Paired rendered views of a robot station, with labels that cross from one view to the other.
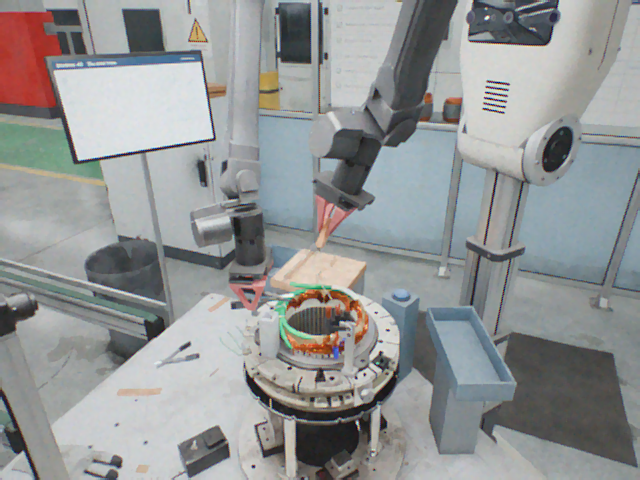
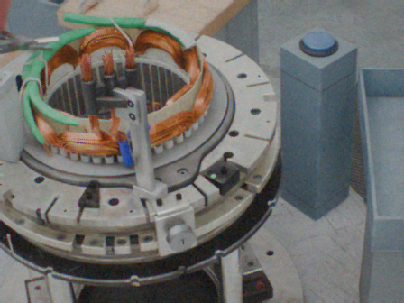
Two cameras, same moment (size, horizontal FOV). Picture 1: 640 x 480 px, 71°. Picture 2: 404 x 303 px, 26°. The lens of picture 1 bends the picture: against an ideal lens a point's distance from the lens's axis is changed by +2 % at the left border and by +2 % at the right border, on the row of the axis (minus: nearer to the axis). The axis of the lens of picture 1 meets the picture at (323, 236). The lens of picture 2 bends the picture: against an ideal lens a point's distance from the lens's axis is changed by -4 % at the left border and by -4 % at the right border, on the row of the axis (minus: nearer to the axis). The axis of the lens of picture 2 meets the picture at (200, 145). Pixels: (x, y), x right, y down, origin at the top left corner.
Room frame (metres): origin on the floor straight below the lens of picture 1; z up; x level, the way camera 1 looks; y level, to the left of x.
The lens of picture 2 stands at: (0.04, -0.18, 1.63)
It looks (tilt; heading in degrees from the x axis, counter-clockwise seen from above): 39 degrees down; 9
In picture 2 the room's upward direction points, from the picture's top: 4 degrees counter-clockwise
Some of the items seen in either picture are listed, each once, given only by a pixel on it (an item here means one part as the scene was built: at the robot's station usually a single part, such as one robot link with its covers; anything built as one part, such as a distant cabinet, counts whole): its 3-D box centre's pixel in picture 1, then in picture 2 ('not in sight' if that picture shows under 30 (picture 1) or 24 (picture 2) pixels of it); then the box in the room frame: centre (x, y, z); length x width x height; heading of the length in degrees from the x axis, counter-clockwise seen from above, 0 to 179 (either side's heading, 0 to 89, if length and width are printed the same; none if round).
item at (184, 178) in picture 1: (178, 174); not in sight; (3.27, 1.10, 0.60); 1.02 x 0.55 x 1.20; 67
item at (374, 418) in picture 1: (374, 420); (231, 284); (0.69, -0.11, 0.91); 0.02 x 0.02 x 0.21
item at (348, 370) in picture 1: (350, 348); (144, 143); (0.62, -0.05, 1.15); 0.03 x 0.02 x 0.12; 61
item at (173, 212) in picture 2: (361, 389); (172, 224); (0.61, -0.07, 1.07); 0.04 x 0.02 x 0.05; 117
